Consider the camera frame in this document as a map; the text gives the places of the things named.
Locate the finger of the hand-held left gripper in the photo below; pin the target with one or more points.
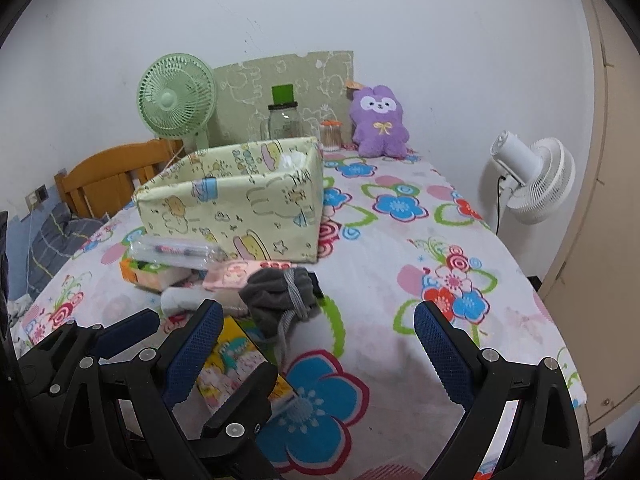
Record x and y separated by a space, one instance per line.
242 405
127 330

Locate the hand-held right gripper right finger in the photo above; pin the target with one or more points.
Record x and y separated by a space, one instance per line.
445 355

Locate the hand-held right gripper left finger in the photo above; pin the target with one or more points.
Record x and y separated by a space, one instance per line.
197 345

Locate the yellow cartoon box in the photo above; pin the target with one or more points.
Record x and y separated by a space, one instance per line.
240 355

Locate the orange box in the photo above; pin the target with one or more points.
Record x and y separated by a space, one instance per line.
150 275

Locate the pink patterned cloth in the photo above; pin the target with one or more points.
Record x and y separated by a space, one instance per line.
235 276

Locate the clear bag of pens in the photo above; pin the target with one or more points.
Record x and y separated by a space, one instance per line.
175 251

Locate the cartoon-printed yellow storage box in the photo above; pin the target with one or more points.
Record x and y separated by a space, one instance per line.
225 210

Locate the floral printed blanket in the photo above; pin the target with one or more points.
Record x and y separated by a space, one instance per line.
400 270

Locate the white crumpled cloth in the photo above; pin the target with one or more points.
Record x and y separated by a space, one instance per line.
17 317

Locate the grey plaid bedding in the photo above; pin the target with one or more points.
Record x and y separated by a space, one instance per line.
55 245

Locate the wooden bed headboard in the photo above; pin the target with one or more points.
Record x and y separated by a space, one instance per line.
100 175

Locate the white standing fan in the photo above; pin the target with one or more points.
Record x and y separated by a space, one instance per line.
542 180

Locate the beige door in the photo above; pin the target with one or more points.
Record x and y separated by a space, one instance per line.
600 210

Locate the green desk fan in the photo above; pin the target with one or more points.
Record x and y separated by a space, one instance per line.
177 102

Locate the glass jar with black lid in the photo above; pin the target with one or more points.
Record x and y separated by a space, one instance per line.
282 122

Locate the purple plush rabbit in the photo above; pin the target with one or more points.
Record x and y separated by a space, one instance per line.
380 125

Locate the small jar with orange lid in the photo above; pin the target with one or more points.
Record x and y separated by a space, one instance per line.
331 137

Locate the green cylinder cap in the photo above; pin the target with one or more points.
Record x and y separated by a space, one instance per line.
282 94

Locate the green cartoon-printed board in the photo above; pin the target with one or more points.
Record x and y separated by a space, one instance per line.
315 85

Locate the wall socket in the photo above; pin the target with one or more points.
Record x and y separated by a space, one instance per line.
38 195

